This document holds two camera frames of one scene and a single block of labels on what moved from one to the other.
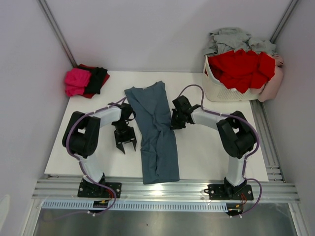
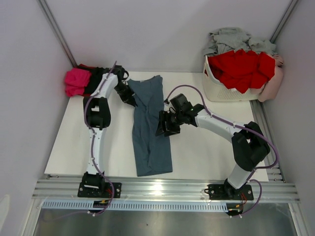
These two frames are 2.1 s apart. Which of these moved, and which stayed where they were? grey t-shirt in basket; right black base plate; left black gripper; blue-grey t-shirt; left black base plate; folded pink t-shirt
Moved: left black gripper; blue-grey t-shirt
Stayed: folded pink t-shirt; grey t-shirt in basket; left black base plate; right black base plate
